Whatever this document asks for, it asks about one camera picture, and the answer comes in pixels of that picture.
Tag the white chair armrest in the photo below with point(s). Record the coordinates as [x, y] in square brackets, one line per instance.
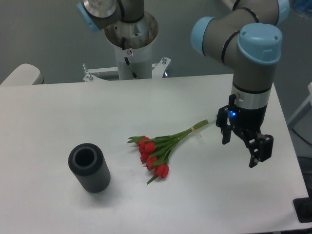
[25, 74]

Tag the white furniture frame right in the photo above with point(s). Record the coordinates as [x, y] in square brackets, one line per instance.
[302, 110]

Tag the dark grey ribbed vase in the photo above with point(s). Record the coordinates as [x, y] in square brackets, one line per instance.
[87, 163]

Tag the blue plastic bag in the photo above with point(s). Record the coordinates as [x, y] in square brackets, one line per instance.
[302, 7]

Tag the red tulip bouquet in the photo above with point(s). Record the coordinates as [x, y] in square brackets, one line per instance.
[156, 152]

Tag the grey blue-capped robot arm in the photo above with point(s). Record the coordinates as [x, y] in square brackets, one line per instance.
[247, 40]

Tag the white pedestal base bracket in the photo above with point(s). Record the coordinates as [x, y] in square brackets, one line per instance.
[158, 70]

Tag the black box at table edge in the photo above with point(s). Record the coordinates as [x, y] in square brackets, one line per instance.
[303, 209]

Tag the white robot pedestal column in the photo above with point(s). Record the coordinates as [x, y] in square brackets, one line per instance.
[132, 42]

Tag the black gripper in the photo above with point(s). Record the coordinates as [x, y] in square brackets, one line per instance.
[246, 124]

